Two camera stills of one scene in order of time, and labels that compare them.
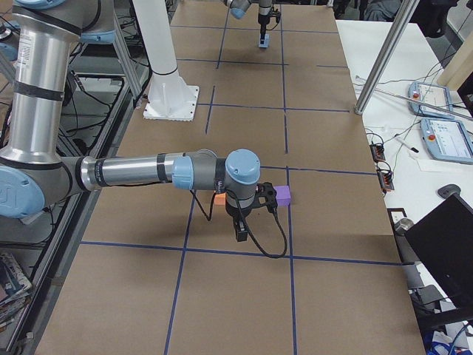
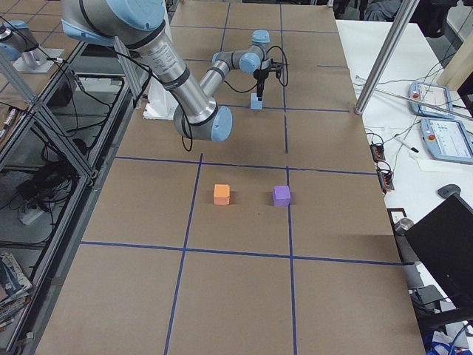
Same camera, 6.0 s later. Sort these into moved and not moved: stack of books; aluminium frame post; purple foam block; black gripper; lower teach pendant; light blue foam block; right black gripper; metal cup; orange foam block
Moved: light blue foam block; right black gripper; black gripper
Not moved: lower teach pendant; aluminium frame post; orange foam block; purple foam block; stack of books; metal cup
